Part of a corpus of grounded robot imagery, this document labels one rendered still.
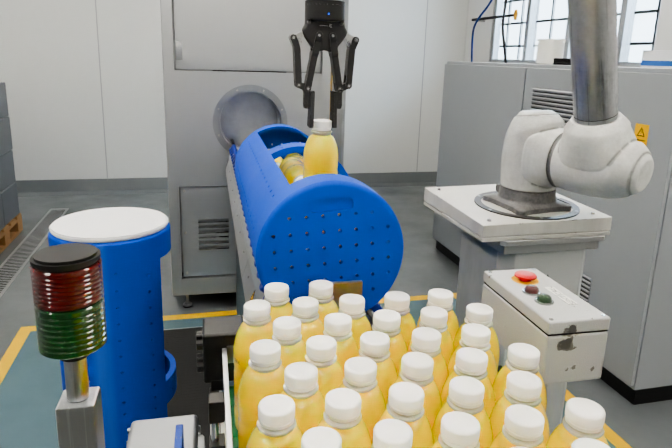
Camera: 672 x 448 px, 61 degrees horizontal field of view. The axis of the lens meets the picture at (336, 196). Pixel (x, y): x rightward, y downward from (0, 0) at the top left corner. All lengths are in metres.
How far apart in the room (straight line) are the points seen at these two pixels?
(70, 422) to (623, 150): 1.27
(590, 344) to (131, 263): 0.99
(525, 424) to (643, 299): 2.12
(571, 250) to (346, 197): 0.82
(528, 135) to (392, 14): 5.05
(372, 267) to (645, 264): 1.77
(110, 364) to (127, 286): 0.20
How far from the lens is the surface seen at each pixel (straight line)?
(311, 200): 1.03
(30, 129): 6.42
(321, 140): 1.10
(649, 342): 2.84
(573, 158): 1.52
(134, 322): 1.48
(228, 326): 1.01
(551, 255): 1.66
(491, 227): 1.52
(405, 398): 0.65
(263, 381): 0.74
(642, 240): 2.70
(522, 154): 1.62
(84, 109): 6.30
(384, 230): 1.08
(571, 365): 0.92
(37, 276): 0.60
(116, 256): 1.41
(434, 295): 0.90
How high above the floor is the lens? 1.45
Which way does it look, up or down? 14 degrees down
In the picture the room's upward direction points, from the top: 2 degrees clockwise
